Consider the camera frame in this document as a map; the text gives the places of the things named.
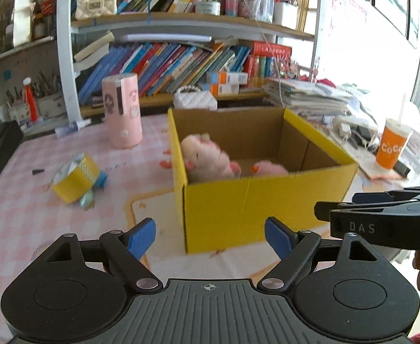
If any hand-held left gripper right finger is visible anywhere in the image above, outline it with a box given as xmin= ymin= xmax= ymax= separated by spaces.
xmin=256 ymin=217 xmax=393 ymax=293

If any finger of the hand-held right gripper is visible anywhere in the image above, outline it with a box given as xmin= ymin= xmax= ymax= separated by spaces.
xmin=314 ymin=194 xmax=420 ymax=221
xmin=352 ymin=185 xmax=420 ymax=204

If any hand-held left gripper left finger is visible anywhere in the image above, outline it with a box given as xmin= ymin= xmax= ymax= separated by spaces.
xmin=34 ymin=217 xmax=164 ymax=294

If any yellow cardboard box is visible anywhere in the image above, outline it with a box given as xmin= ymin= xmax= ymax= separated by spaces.
xmin=168 ymin=107 xmax=359 ymax=255

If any small pink plush duck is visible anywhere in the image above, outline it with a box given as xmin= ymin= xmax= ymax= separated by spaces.
xmin=251 ymin=161 xmax=290 ymax=177

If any yellow tape roll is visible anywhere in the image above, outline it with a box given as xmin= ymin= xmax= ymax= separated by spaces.
xmin=50 ymin=153 xmax=101 ymax=204

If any pink plush pig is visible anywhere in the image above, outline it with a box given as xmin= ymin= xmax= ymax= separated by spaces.
xmin=180 ymin=133 xmax=242 ymax=183

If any orange drink cup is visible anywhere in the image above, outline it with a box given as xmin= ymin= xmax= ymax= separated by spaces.
xmin=375 ymin=93 xmax=413 ymax=170

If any white power strip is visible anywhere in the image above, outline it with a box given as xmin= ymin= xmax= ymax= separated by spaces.
xmin=332 ymin=115 xmax=379 ymax=140

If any pink checked tablecloth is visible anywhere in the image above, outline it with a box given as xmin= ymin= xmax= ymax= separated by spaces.
xmin=0 ymin=115 xmax=375 ymax=330

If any stack of papers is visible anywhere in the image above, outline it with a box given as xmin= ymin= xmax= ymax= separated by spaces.
xmin=262 ymin=77 xmax=361 ymax=117

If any pink humidifier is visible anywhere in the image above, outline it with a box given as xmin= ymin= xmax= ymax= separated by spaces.
xmin=101 ymin=73 xmax=143 ymax=149

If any white quilted pouch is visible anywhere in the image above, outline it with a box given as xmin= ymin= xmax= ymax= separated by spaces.
xmin=173 ymin=85 xmax=218 ymax=111

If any white pen cup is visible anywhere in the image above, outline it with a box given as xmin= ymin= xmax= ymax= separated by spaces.
xmin=36 ymin=93 xmax=65 ymax=119
xmin=7 ymin=102 xmax=30 ymax=124

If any orange and white carton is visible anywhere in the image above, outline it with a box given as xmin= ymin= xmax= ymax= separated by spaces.
xmin=206 ymin=72 xmax=248 ymax=85

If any long row of colourful books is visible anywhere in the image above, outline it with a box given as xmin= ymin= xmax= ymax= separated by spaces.
xmin=73 ymin=32 xmax=254 ymax=104

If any thick red book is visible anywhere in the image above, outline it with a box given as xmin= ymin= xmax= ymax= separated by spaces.
xmin=248 ymin=40 xmax=293 ymax=58

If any red tassel ornament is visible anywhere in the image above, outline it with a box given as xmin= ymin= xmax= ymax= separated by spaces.
xmin=22 ymin=77 xmax=39 ymax=122

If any white bookshelf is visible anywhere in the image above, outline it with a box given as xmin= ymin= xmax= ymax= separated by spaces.
xmin=54 ymin=0 xmax=321 ymax=122

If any white pen box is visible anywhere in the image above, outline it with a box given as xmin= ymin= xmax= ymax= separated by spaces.
xmin=272 ymin=1 xmax=299 ymax=30

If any white light bar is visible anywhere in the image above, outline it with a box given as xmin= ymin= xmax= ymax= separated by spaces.
xmin=119 ymin=34 xmax=212 ymax=44

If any round white tin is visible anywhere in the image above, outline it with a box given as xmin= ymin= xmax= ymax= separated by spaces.
xmin=195 ymin=1 xmax=221 ymax=16

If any white paper bag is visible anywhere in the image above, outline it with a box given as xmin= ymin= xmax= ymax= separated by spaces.
xmin=11 ymin=0 xmax=36 ymax=47

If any white cable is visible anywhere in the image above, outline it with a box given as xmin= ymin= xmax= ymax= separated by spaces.
xmin=239 ymin=0 xmax=286 ymax=79

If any wall poster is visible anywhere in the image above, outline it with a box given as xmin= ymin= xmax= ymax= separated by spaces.
xmin=330 ymin=0 xmax=370 ymax=44

